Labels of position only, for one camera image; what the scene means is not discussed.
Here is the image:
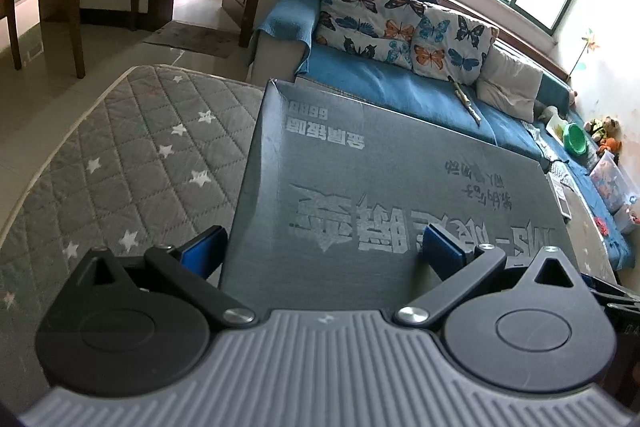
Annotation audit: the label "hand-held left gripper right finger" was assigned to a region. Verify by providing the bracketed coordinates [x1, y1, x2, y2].
[394, 226, 581, 329]

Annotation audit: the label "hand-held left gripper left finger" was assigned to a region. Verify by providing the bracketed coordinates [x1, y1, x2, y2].
[75, 225, 260, 328]

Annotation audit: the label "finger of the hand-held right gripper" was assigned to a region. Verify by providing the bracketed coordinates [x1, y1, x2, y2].
[581, 275, 640, 309]

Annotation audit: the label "dark grey box lid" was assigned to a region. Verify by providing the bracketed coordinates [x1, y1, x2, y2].
[219, 78, 603, 313]

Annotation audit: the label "white flat box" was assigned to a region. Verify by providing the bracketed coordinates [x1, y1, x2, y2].
[546, 169, 573, 220]

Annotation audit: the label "clear plastic toy box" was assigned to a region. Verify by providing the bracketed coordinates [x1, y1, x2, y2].
[589, 150, 635, 214]

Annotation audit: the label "grey quilted star mattress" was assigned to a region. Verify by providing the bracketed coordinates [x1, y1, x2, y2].
[0, 64, 621, 388]

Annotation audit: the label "green plastic bowl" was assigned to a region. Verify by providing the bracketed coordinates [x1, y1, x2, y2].
[562, 123, 588, 156]

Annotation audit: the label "striped plush toy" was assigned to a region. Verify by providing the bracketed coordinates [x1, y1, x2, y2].
[585, 117, 621, 140]

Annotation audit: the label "white pillow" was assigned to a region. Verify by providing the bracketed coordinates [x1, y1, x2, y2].
[475, 42, 545, 124]

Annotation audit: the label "blue sofa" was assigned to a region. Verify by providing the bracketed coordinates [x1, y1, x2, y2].
[250, 0, 636, 270]

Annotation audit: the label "brown floor mat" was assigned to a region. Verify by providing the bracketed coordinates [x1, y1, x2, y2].
[142, 21, 241, 58]

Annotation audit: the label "butterfly print pillows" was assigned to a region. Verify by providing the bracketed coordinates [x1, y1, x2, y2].
[315, 0, 501, 86]

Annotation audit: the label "colourful pinwheel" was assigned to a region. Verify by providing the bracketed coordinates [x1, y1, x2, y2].
[567, 28, 600, 82]

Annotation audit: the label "white recorder flute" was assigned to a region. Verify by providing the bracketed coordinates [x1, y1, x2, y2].
[447, 76, 483, 125]

